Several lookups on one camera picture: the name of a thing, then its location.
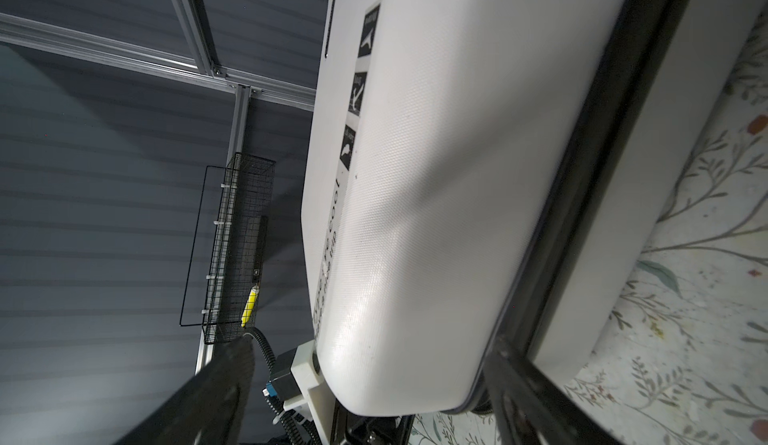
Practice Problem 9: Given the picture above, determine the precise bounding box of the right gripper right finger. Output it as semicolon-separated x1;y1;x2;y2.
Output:
483;336;619;445

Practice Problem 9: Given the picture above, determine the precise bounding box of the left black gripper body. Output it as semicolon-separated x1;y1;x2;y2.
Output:
330;408;414;445

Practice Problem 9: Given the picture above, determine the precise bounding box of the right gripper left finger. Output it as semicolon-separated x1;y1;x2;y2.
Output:
117;336;255;444

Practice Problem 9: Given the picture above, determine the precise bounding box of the white hard-shell suitcase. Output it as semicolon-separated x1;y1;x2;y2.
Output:
301;0;767;416

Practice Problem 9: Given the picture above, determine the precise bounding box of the left black corrugated cable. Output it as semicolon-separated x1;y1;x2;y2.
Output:
242;326;325;445

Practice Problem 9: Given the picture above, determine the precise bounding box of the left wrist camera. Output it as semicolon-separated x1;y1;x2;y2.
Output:
266;340;337;445

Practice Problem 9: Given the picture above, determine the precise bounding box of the black wire mesh basket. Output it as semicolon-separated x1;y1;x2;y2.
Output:
179;152;275;345

